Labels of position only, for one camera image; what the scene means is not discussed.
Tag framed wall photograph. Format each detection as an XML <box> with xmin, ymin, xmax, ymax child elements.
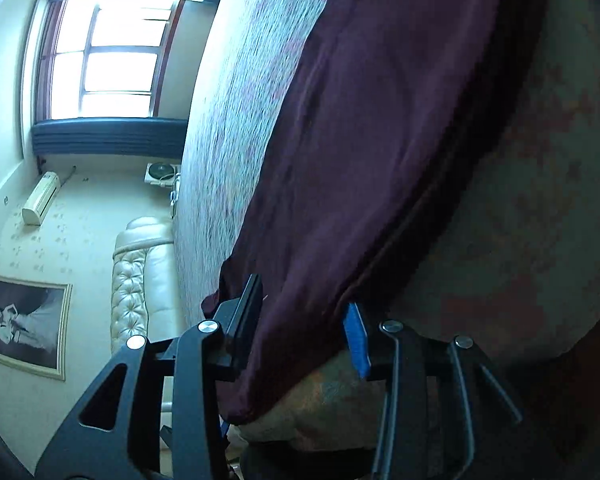
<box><xmin>0</xmin><ymin>274</ymin><xmax>73</xmax><ymax>381</ymax></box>

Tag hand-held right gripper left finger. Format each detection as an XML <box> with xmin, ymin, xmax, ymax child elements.
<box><xmin>34</xmin><ymin>274</ymin><xmax>266</xmax><ymax>480</ymax></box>

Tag window with wooden frame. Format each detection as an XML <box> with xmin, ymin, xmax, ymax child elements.
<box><xmin>32</xmin><ymin>0</ymin><xmax>186</xmax><ymax>121</ymax></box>

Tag white wall air conditioner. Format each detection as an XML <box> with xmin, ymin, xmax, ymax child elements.
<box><xmin>21</xmin><ymin>171</ymin><xmax>62</xmax><ymax>226</ymax></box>

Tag maroon pants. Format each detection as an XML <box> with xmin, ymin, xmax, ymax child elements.
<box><xmin>201</xmin><ymin>0</ymin><xmax>551</xmax><ymax>426</ymax></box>

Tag cream tufted leather headboard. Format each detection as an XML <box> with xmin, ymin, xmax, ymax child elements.
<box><xmin>110</xmin><ymin>216</ymin><xmax>178</xmax><ymax>356</ymax></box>

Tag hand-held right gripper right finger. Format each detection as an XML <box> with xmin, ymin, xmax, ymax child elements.
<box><xmin>344</xmin><ymin>301</ymin><xmax>526</xmax><ymax>480</ymax></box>

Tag floral bedspread bed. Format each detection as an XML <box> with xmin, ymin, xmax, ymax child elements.
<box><xmin>172</xmin><ymin>0</ymin><xmax>600</xmax><ymax>461</ymax></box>

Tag white desk fan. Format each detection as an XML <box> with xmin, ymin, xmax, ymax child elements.
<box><xmin>144</xmin><ymin>161</ymin><xmax>183</xmax><ymax>211</ymax></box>

